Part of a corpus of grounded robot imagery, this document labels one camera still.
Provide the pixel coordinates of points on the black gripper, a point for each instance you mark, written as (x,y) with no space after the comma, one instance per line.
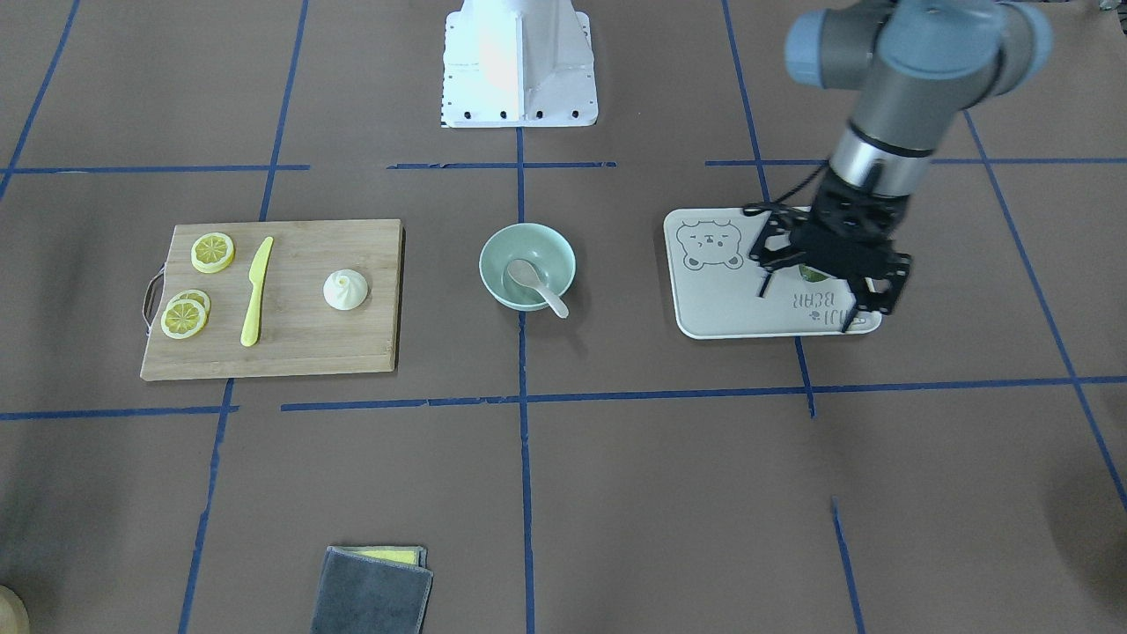
(891,283)

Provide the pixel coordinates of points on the white spoon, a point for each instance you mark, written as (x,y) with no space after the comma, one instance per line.
(524,273)

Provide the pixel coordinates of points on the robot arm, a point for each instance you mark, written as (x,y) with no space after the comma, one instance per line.
(915,66)

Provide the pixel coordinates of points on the green bowl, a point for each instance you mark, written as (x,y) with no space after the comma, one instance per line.
(548,250)

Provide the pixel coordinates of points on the white bear tray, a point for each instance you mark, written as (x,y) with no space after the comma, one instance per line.
(714,284)

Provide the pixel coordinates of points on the yellow sponge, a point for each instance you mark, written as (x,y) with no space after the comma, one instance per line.
(409,555)

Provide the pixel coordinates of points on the grey folded cloth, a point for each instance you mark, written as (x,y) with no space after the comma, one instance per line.
(366,595)

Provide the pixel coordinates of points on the yellow plastic knife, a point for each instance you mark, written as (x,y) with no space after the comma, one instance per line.
(251,327)

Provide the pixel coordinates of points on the wooden cutting board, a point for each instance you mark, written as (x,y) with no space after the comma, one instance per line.
(300,334)

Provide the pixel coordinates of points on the lemon slice pair front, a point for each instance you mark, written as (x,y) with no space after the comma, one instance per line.
(186,314)

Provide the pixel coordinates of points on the wooden stand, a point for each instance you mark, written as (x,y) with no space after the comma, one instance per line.
(14,617)

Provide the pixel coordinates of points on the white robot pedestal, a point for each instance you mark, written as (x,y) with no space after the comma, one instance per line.
(518,64)

